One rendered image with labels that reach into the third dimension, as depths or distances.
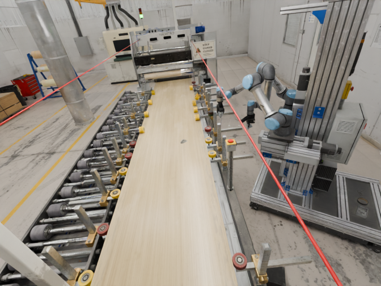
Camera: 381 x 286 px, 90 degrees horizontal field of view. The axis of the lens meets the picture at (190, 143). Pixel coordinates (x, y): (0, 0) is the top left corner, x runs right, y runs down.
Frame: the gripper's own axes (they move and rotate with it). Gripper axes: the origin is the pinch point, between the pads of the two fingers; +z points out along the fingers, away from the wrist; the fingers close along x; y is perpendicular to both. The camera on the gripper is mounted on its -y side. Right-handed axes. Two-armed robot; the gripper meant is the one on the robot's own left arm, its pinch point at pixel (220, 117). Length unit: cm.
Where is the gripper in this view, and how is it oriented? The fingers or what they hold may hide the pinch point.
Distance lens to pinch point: 233.8
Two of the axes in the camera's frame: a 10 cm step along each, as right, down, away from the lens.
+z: 1.1, 8.3, 5.5
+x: -9.9, 1.2, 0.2
